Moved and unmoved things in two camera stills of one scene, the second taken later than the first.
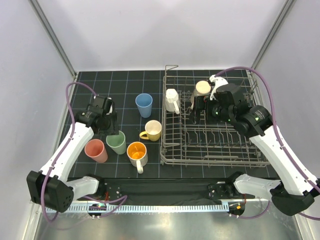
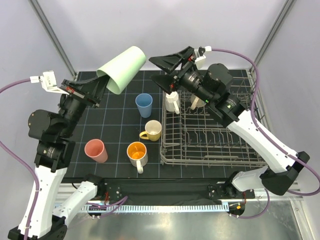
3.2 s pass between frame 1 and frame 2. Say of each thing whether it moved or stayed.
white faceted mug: stayed
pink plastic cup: stayed
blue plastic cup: stayed
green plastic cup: moved
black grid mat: stayed
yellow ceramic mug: stayed
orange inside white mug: stayed
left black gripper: moved
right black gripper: moved
